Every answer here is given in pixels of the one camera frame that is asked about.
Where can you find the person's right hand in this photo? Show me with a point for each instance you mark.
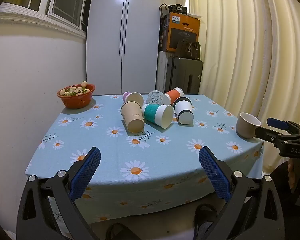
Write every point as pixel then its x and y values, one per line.
pixel 292 175

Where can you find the beige cup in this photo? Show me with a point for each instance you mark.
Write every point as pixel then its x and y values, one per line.
pixel 247 128

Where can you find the white suitcase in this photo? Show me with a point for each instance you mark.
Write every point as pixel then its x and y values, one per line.
pixel 161 72

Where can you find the grey suitcase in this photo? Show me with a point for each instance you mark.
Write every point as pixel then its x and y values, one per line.
pixel 185 76

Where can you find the red bowl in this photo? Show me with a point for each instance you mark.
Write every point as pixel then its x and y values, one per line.
pixel 75 101

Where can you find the purple striped white cup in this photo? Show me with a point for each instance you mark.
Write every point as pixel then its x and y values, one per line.
pixel 132 97

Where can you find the black camera bag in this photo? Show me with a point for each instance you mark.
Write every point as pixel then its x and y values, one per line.
pixel 177 8

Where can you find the teal sleeve white cup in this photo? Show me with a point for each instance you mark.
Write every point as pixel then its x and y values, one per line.
pixel 158 115

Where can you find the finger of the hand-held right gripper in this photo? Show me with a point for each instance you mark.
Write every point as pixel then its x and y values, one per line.
pixel 277 123
pixel 266 133

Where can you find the white framed window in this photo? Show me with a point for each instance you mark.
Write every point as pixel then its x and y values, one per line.
pixel 62 2

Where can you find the white wardrobe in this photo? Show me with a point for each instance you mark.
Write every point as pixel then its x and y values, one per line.
pixel 122 37

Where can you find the clear glass cup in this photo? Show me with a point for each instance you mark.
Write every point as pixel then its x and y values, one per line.
pixel 155 97

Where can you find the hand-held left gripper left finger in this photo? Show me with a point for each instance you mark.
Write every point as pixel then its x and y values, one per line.
pixel 86 170

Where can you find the orange sleeve white cup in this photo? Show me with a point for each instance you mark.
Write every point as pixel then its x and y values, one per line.
pixel 173 95

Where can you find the pile of strawberries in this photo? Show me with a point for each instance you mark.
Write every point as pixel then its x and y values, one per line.
pixel 73 90

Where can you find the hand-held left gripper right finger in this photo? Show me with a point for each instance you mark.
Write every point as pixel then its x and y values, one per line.
pixel 215 172

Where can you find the orange cardboard box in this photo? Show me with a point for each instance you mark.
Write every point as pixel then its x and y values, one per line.
pixel 182 31

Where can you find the brown kraft paper cup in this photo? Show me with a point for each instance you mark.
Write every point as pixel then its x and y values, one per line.
pixel 132 118

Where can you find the black banded white cup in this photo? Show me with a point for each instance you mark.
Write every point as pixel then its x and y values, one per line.
pixel 183 111

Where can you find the black handbag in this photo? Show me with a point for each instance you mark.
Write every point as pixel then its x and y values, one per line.
pixel 188 50

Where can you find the cream curtain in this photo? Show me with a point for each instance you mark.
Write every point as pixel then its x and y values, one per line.
pixel 240 42

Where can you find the blue daisy tablecloth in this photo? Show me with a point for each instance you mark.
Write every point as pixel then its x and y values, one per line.
pixel 115 152

